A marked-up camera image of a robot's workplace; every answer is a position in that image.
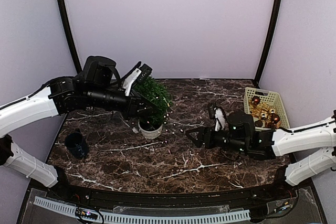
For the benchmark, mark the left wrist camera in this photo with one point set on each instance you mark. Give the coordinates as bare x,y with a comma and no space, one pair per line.
144,74

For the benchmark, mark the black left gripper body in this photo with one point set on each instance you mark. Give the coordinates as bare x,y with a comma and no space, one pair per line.
129,109

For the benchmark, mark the dark blue cup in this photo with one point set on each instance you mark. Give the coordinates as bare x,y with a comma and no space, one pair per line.
76,144

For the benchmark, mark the left black frame post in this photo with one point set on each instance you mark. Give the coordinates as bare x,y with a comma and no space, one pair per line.
68,34

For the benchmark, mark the black frame post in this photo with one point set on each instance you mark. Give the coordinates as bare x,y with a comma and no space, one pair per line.
68,34
268,41

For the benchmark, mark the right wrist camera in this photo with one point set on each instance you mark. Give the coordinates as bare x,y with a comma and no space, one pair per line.
211,110

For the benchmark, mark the black front table rail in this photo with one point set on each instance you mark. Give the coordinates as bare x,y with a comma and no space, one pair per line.
111,185

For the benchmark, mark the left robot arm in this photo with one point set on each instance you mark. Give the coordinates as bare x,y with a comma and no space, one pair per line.
98,85

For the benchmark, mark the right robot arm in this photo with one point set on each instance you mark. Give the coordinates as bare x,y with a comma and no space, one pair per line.
237,132

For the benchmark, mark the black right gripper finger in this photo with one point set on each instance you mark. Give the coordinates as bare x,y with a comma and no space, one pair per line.
196,139
197,131

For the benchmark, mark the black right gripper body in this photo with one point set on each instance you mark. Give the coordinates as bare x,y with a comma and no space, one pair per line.
212,142

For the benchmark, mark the grey slotted cable duct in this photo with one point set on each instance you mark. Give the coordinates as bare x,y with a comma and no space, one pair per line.
141,215

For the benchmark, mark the small green christmas tree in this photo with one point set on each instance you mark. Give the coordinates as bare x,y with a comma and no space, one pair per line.
156,93

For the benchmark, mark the beige perforated plastic basket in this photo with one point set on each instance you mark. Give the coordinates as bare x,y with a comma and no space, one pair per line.
271,98

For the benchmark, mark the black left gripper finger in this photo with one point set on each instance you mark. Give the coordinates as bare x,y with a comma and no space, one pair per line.
147,103
151,116

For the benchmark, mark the right black frame post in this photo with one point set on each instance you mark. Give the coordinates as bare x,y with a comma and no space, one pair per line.
268,41

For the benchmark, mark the gold bauble ornament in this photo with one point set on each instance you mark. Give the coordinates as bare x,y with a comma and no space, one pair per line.
263,115

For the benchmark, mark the gold tinsel garland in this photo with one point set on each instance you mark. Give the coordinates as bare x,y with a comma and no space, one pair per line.
263,106

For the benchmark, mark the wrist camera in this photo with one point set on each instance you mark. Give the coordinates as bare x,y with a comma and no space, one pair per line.
211,110
144,74

